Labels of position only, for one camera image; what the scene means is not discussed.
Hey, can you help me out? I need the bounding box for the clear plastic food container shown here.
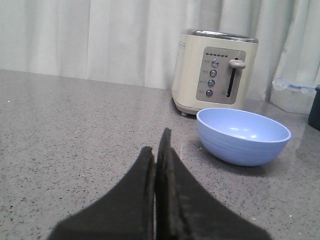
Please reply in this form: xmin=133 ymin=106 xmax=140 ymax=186
xmin=270 ymin=77 xmax=316 ymax=115

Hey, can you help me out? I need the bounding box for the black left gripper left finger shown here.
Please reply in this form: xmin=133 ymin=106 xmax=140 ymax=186
xmin=48 ymin=146 xmax=156 ymax=240

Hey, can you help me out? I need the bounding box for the blue bowl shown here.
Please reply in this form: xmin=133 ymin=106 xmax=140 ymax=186
xmin=196 ymin=108 xmax=292 ymax=167

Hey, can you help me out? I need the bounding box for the white curtain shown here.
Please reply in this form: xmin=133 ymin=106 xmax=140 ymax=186
xmin=0 ymin=0 xmax=320 ymax=100

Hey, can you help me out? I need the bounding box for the cream toaster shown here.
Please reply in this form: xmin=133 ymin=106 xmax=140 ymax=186
xmin=171 ymin=29 xmax=259 ymax=116

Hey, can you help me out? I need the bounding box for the dark blue saucepan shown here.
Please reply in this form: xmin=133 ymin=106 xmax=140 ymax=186
xmin=308 ymin=84 xmax=320 ymax=131

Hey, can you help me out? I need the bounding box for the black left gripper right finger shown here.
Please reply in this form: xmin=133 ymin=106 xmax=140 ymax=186
xmin=155 ymin=128 xmax=271 ymax=240

